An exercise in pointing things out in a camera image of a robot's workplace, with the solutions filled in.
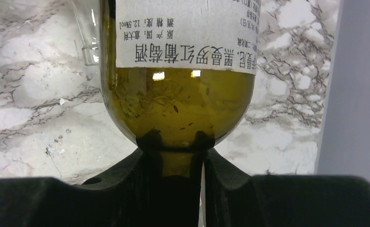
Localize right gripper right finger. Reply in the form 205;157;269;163
204;149;370;227

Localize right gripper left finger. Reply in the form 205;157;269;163
0;148;148;227

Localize dark wine bottle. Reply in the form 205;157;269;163
99;0;261;178

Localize clear square glass bottle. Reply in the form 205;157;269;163
68;0;100;66

